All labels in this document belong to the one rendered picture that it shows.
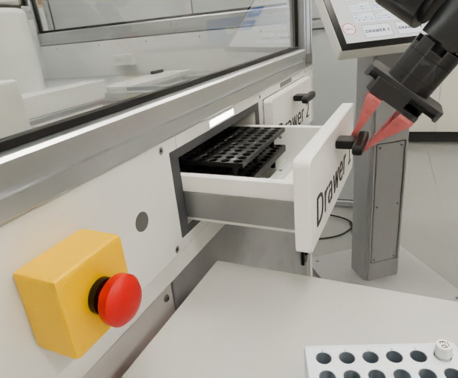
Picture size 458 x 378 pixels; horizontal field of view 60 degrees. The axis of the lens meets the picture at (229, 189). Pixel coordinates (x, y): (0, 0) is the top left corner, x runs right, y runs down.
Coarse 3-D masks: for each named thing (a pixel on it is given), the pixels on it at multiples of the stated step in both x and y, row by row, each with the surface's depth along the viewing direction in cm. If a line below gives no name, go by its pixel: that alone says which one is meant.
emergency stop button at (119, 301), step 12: (120, 276) 30; (132, 276) 31; (108, 288) 29; (120, 288) 29; (132, 288) 30; (108, 300) 28; (120, 300) 29; (132, 300) 30; (108, 312) 28; (120, 312) 29; (132, 312) 30; (108, 324) 29; (120, 324) 29
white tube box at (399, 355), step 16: (304, 352) 35; (320, 352) 34; (336, 352) 33; (352, 352) 33; (368, 352) 33; (384, 352) 33; (400, 352) 33; (416, 352) 33; (432, 352) 32; (320, 368) 32; (336, 368) 32; (352, 368) 32; (368, 368) 32; (384, 368) 32; (400, 368) 31; (416, 368) 31; (432, 368) 31; (448, 368) 31
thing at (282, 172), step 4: (288, 160) 64; (292, 160) 64; (284, 164) 63; (288, 164) 63; (292, 164) 64; (280, 168) 61; (284, 168) 61; (288, 168) 62; (292, 168) 64; (276, 172) 60; (280, 172) 60; (284, 172) 60; (288, 172) 62; (272, 176) 59; (276, 176) 58; (280, 176) 58; (284, 176) 60
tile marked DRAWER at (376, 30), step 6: (372, 24) 119; (378, 24) 119; (384, 24) 119; (366, 30) 118; (372, 30) 118; (378, 30) 118; (384, 30) 119; (390, 30) 119; (366, 36) 117; (372, 36) 117; (378, 36) 118
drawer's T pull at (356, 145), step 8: (344, 136) 52; (352, 136) 52; (360, 136) 51; (368, 136) 53; (336, 144) 51; (344, 144) 51; (352, 144) 50; (360, 144) 48; (352, 152) 48; (360, 152) 48
